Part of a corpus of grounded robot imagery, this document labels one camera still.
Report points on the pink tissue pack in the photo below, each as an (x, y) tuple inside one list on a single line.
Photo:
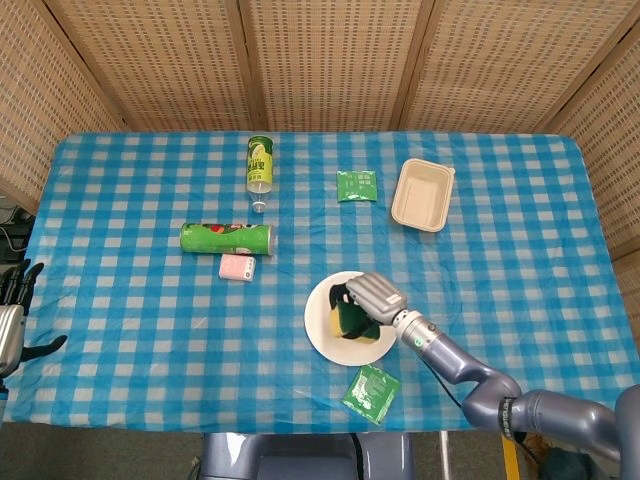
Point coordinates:
[(237, 267)]

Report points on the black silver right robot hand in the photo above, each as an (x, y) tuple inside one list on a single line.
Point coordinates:
[(375, 297)]

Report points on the green chips can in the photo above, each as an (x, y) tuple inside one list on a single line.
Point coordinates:
[(225, 240)]

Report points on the green yellow sponge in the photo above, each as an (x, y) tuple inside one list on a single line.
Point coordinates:
[(337, 322)]

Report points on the white round plate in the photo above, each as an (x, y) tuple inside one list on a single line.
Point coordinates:
[(320, 310)]

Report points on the white table leg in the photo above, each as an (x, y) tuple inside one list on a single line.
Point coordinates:
[(443, 455)]

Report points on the light green sachet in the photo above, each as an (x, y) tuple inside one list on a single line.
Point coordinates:
[(370, 395)]

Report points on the woven wooden folding screen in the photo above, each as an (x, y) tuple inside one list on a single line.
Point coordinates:
[(325, 60)]

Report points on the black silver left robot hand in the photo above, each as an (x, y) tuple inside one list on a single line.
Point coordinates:
[(10, 335)]

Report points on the blue white checkered tablecloth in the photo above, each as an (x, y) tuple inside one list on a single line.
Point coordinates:
[(150, 325)]

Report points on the beige rectangular food container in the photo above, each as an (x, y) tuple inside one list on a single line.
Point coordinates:
[(422, 195)]

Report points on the dark green sachet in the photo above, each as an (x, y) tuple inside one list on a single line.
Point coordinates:
[(356, 186)]

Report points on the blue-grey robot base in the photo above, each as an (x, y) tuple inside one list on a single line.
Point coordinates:
[(300, 460)]

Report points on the clear bottle yellow-green label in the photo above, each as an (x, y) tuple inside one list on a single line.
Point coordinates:
[(260, 170)]

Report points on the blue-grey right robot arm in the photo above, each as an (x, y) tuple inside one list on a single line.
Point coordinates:
[(450, 355)]

